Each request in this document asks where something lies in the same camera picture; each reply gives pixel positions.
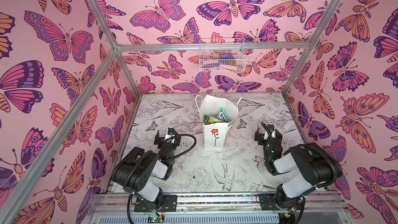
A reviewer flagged white paper bag with flower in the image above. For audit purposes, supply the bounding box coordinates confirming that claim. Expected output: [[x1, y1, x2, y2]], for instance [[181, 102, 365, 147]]
[[195, 95, 242, 151]]

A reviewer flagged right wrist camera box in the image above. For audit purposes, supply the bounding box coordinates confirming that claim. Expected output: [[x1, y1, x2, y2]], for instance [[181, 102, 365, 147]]
[[266, 124, 276, 139]]

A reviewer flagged teal Fox's fruits bag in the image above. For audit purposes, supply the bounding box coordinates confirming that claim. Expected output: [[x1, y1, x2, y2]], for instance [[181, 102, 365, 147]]
[[217, 108, 229, 123]]

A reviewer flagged green Fox's spring tea bag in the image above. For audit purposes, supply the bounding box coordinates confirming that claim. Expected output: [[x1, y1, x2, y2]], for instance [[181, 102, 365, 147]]
[[204, 115, 222, 125]]

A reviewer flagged black corrugated cable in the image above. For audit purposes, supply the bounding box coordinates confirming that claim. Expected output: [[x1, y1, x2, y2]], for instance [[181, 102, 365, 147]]
[[261, 122, 343, 190]]

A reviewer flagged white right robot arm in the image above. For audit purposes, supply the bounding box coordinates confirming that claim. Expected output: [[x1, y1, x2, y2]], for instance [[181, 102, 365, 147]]
[[254, 123, 343, 210]]

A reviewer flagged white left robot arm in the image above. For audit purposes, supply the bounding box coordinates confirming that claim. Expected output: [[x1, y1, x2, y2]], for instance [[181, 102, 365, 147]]
[[111, 128, 181, 212]]

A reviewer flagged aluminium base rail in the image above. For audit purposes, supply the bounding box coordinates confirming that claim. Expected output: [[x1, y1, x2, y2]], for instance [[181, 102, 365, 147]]
[[87, 191, 354, 224]]

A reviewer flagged aluminium frame post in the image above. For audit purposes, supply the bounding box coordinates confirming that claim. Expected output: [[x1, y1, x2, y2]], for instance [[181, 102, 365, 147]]
[[281, 0, 358, 95]]

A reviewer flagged white wire basket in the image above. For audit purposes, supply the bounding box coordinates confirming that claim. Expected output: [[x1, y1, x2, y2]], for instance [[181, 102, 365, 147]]
[[198, 37, 247, 73]]

